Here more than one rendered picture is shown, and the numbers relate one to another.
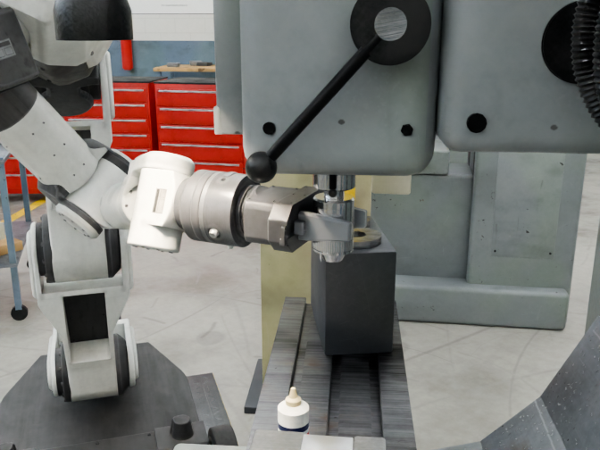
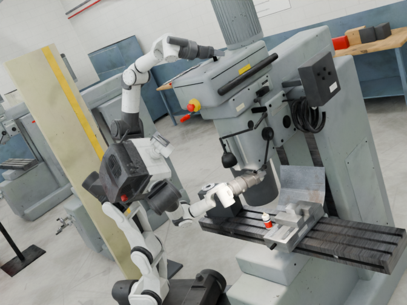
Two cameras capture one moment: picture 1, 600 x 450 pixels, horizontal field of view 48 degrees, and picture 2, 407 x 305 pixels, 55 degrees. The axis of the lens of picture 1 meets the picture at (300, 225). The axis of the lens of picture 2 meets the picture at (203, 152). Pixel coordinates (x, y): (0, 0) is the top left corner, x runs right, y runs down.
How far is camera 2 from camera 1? 170 cm
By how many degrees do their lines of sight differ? 40
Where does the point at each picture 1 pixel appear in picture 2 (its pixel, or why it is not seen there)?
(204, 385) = not seen: hidden behind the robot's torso
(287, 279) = (123, 246)
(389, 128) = (271, 149)
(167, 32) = not seen: outside the picture
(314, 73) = (260, 147)
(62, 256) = (153, 252)
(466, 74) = (278, 134)
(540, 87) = (285, 131)
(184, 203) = (235, 189)
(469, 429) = (208, 245)
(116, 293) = (164, 254)
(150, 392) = not seen: hidden behind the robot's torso
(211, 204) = (241, 185)
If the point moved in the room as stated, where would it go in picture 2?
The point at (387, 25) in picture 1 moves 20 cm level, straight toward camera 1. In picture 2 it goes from (270, 134) to (303, 134)
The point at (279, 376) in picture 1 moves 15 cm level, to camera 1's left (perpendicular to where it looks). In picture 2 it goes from (236, 226) to (222, 242)
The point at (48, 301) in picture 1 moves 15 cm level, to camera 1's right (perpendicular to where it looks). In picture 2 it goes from (154, 270) to (171, 253)
